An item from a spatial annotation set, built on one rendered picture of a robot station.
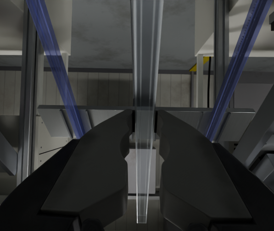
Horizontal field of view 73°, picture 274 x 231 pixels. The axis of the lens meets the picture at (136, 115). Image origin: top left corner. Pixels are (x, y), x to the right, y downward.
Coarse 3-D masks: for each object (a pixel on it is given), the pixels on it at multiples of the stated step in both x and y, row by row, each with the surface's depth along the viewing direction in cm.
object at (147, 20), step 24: (144, 0) 8; (144, 24) 9; (144, 48) 10; (144, 72) 11; (144, 96) 12; (144, 120) 13; (144, 144) 15; (144, 168) 17; (144, 192) 20; (144, 216) 25
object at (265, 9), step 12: (252, 0) 18; (264, 0) 17; (252, 12) 18; (264, 12) 18; (252, 24) 19; (240, 36) 20; (252, 36) 19; (240, 48) 20; (240, 60) 21; (228, 72) 23; (240, 72) 22; (228, 84) 24; (228, 96) 25; (216, 108) 27; (216, 120) 28; (204, 132) 31
